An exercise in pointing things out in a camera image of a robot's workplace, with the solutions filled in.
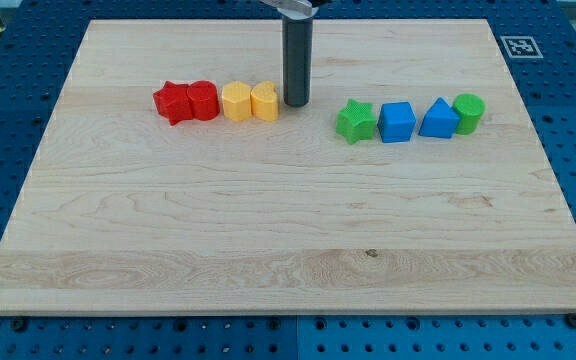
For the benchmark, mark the green star block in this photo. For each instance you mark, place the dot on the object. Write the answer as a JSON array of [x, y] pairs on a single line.
[[356, 121]]

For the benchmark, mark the blue cube block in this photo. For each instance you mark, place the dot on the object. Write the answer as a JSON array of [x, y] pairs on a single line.
[[396, 122]]

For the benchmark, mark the red star block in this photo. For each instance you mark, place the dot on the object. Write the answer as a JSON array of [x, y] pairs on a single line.
[[173, 103]]

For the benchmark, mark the yellow heart block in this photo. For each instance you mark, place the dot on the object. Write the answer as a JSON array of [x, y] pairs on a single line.
[[264, 101]]

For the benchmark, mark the yellow hexagon block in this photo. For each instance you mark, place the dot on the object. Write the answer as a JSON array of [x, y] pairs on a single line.
[[236, 101]]

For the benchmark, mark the red cylinder block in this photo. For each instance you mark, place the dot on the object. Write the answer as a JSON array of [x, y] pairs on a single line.
[[203, 99]]

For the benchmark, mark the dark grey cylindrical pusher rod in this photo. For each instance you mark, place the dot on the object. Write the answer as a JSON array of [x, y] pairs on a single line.
[[296, 60]]

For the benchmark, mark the blue triangle block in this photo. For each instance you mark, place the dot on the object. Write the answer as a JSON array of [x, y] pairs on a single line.
[[440, 121]]

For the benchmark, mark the wooden board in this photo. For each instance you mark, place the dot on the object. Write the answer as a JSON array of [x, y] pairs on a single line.
[[122, 214]]

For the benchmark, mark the green cylinder block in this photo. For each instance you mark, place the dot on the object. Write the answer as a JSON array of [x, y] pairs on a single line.
[[470, 108]]

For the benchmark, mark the black white fiducial marker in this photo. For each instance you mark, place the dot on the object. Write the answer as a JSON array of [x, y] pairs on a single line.
[[521, 47]]

